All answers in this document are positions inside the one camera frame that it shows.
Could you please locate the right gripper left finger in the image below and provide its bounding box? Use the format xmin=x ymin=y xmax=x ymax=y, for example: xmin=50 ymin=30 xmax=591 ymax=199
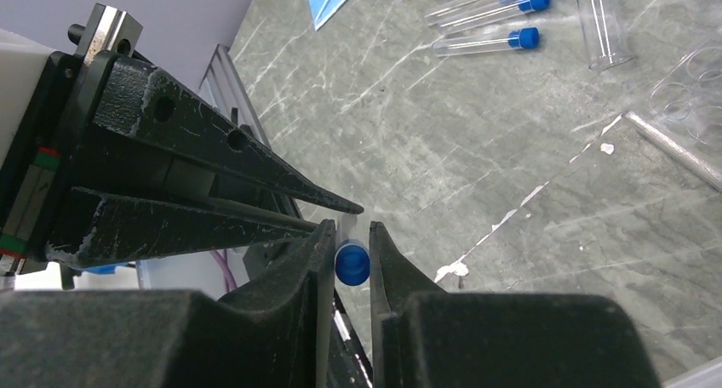
xmin=1 ymin=220 xmax=336 ymax=387

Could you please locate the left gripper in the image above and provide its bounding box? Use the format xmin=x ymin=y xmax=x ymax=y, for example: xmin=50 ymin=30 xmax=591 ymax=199
xmin=1 ymin=3 xmax=316 ymax=276

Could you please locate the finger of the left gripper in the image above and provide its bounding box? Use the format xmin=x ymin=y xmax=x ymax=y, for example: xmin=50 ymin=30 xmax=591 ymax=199
xmin=92 ymin=54 xmax=364 ymax=214

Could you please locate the clear test tube rack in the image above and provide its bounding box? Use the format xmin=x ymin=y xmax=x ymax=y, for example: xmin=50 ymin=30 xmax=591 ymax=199
xmin=623 ymin=36 xmax=721 ymax=191

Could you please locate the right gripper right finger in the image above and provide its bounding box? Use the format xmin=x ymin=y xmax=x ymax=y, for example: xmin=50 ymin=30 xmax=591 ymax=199
xmin=370 ymin=221 xmax=661 ymax=387

